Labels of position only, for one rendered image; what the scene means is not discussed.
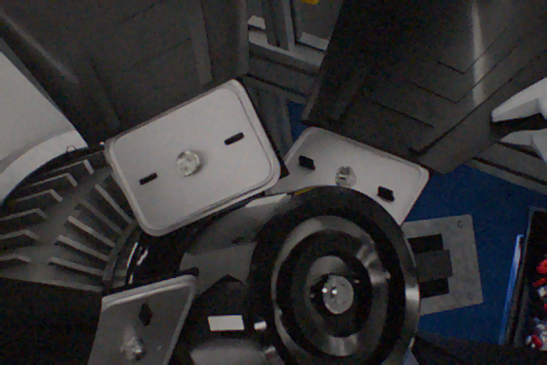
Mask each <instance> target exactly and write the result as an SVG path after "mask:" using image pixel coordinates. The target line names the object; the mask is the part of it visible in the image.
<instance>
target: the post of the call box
mask: <svg viewBox="0 0 547 365"><path fill-rule="evenodd" d="M261 3H262V10H263V16H264V21H265V27H266V32H267V38H268V43H269V44H270V45H272V46H275V47H278V48H280V49H282V50H285V51H288V52H289V51H291V50H292V49H293V47H294V46H295V44H296V43H297V42H298V40H299V39H300V38H301V37H302V30H301V23H300V17H299V9H298V1H297V0H261Z"/></svg>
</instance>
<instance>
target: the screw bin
mask: <svg viewBox="0 0 547 365"><path fill-rule="evenodd" d="M526 213H527V218H526V226H525V232H524V237H523V243H522V247H521V251H520V257H519V262H518V267H517V272H516V277H515V283H514V287H513V293H512V299H511V306H510V312H509V318H508V323H507V327H506V333H505V338H504V344H503V345H510V346H518V347H524V345H523V342H524V339H525V338H526V329H527V323H528V319H529V313H530V307H531V303H532V297H533V291H534V287H533V286H532V283H534V282H535V280H536V275H537V270H536V268H537V266H538V264H539V259H540V253H541V247H542V242H547V209H546V208H540V207H535V206H534V205H530V206H528V207H527V212H526Z"/></svg>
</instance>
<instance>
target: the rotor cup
mask: <svg viewBox="0 0 547 365"><path fill-rule="evenodd" d="M284 193H286V196H284V197H282V198H281V199H280V200H278V201H277V202H272V203H268V204H263V205H258V206H253V207H248V208H245V206H246V205H247V204H249V203H250V202H252V201H253V200H257V199H262V198H266V197H271V196H275V195H279V194H284ZM194 266H197V267H198V268H199V270H200V271H199V274H198V276H197V281H198V284H199V285H198V288H197V291H196V293H195V296H194V298H193V301H192V303H191V306H190V310H189V314H188V316H187V319H186V321H185V324H184V326H183V329H182V330H181V333H180V335H179V338H178V339H177V342H176V344H175V347H174V349H173V351H172V356H171V358H170V361H169V363H168V365H403V363H405V361H406V359H407V357H408V355H409V353H410V351H411V349H412V346H413V342H414V338H415V335H416V331H417V326H418V321H419V314H420V296H421V286H420V278H419V273H418V269H417V264H416V261H415V258H414V255H413V253H412V251H411V248H410V246H409V243H408V241H407V239H406V237H405V233H404V232H403V231H402V229H401V228H400V226H399V224H398V223H397V222H396V220H395V219H394V218H393V217H392V215H391V214H390V213H389V212H388V211H387V210H386V209H385V208H384V206H382V205H380V204H379V203H378V202H377V201H375V200H374V199H373V198H371V197H369V196H368V195H366V194H364V193H362V192H360V191H358V190H356V189H353V188H350V187H346V186H341V185H336V184H314V185H309V186H304V187H300V188H295V189H291V190H286V191H282V192H277V193H272V194H268V195H263V196H259V194H257V193H256V194H254V195H252V196H249V197H247V198H245V199H243V200H241V201H239V202H237V203H235V204H232V205H230V206H229V207H224V208H222V209H220V210H218V211H216V212H213V213H212V214H210V215H208V216H205V217H203V218H201V219H199V220H196V221H194V222H192V223H189V224H186V225H185V226H183V227H181V228H178V229H176V230H174V231H172V232H169V233H165V234H162V235H151V234H149V233H147V232H144V231H143V230H142V228H141V227H140V225H139V223H137V225H136V226H135V229H134V230H133V231H132V232H131V234H130V235H129V237H128V239H127V241H126V242H125V244H124V247H123V249H122V251H121V253H120V255H119V258H118V261H117V264H116V271H115V274H114V279H113V285H112V288H115V287H118V286H121V285H125V284H129V283H133V282H137V281H143V280H147V279H151V278H154V277H158V276H161V275H164V274H168V273H172V272H176V271H179V270H183V269H187V268H190V267H194ZM332 275H343V276H344V277H346V278H347V279H348V280H349V281H350V282H351V284H352V286H353V301H352V304H351V308H350V309H348V310H347V311H345V312H343V313H333V312H331V311H330V310H327V309H326V307H325V304H324V302H323V298H322V288H323V286H324V284H325V282H326V280H327V278H328V277H330V276H332ZM230 315H241V317H242V322H243V326H244V329H243V330H218V331H211V328H210V323H209V318H208V317H210V316H230Z"/></svg>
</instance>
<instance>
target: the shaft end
mask: <svg viewBox="0 0 547 365"><path fill-rule="evenodd" d="M322 298H323V302H324V304H325V307H326V309H327V310H330V311H331V312H333V313H343V312H345V311H347V310H348V309H350V308H351V304H352V301H353V286H352V284H351V282H350V281H349V280H348V279H347V278H346V277H344V276H343V275H332V276H330V277H328V278H327V280H326V282H325V284H324V286H323V288H322Z"/></svg>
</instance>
